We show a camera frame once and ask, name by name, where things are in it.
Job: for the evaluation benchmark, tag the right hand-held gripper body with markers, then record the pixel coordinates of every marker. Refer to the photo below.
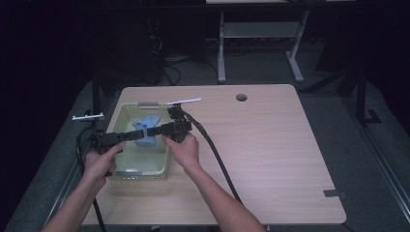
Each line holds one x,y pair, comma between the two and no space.
180,127

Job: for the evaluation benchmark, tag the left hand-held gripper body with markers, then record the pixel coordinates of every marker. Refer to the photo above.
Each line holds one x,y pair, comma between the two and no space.
108,140

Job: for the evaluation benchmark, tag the blue cloth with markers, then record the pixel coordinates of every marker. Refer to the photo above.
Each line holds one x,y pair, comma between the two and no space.
146,122

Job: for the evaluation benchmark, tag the pale yellow plastic basket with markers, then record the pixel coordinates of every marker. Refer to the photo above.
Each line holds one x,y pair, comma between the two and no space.
145,159

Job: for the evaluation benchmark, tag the person's left hand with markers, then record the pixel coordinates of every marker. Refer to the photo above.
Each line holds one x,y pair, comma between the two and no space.
98,166

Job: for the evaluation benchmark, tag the person's right hand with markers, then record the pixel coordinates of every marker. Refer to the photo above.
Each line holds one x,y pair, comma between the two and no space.
185,154

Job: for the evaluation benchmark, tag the black metal stand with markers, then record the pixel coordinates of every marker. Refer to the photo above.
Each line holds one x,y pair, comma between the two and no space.
362,96
96,96

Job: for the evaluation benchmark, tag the white metal table frame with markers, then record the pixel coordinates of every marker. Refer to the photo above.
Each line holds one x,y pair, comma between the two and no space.
257,30

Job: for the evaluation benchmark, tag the metal floor rail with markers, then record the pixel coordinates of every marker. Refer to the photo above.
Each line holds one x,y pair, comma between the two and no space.
380,161

